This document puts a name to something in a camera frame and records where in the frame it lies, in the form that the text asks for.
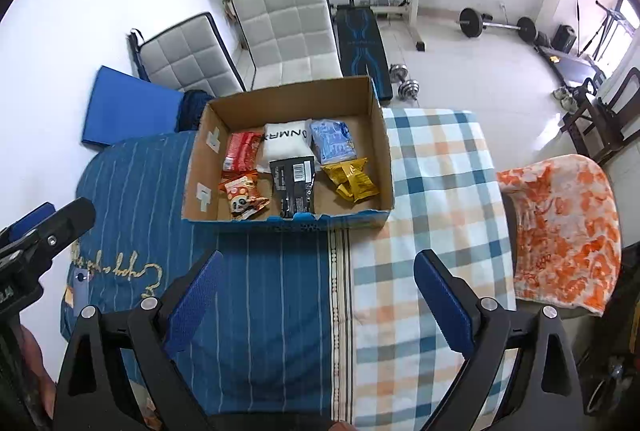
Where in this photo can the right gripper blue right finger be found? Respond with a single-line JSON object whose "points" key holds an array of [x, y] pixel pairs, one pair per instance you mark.
{"points": [[450, 299]]}

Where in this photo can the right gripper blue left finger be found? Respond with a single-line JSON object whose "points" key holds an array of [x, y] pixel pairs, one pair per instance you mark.
{"points": [[187, 300]]}

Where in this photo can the orange dog snack packet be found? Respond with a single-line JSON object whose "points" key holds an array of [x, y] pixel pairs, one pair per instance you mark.
{"points": [[243, 196]]}

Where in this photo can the black snack packet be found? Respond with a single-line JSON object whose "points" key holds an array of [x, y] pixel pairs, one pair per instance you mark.
{"points": [[293, 185]]}

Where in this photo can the red snack packet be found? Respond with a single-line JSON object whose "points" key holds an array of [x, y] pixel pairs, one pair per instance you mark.
{"points": [[242, 150]]}

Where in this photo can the yellow snack packet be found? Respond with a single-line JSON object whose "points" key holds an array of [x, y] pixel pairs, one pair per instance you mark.
{"points": [[350, 180]]}

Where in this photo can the white pillow packet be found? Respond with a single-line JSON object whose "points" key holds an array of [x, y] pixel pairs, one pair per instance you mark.
{"points": [[284, 141]]}

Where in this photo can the light blue snack packet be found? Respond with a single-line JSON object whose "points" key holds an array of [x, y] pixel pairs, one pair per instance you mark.
{"points": [[333, 141]]}

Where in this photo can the left hand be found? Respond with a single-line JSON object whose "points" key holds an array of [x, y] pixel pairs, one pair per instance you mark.
{"points": [[38, 387]]}

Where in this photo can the blue striped cloth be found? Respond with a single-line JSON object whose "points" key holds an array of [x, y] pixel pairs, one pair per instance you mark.
{"points": [[253, 333]]}

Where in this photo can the grey chair under blanket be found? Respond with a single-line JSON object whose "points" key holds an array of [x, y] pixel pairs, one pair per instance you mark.
{"points": [[510, 220]]}

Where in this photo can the plaid checkered tablecloth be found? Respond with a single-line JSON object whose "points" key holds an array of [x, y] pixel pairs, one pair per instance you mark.
{"points": [[391, 365]]}

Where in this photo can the orange white floral blanket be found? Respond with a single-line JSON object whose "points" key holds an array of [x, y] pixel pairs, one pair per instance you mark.
{"points": [[571, 193]]}

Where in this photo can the black exercise bike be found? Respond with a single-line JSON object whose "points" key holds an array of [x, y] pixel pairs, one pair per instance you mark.
{"points": [[609, 368]]}

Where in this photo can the blue foam mat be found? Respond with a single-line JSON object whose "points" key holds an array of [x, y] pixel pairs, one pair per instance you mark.
{"points": [[123, 107]]}

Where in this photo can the dark blue knitted fabric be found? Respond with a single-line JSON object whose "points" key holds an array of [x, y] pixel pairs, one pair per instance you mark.
{"points": [[190, 110]]}

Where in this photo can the chrome dumbbells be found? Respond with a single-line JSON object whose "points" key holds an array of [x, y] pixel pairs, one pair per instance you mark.
{"points": [[407, 88]]}

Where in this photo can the dark wooden chair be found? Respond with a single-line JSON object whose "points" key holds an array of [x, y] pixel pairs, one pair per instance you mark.
{"points": [[592, 114]]}

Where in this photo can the open cardboard box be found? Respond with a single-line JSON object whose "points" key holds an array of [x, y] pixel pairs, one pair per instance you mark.
{"points": [[351, 100]]}

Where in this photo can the black blue bench pad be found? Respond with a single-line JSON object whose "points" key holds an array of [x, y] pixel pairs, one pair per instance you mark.
{"points": [[361, 48]]}

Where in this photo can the floor barbell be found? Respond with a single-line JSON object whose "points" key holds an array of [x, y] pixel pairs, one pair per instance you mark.
{"points": [[473, 24]]}

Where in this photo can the right white quilted chair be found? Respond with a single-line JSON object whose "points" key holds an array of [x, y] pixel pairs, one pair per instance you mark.
{"points": [[289, 41]]}

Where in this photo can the black treadmill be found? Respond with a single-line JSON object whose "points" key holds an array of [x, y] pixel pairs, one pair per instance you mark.
{"points": [[574, 70]]}

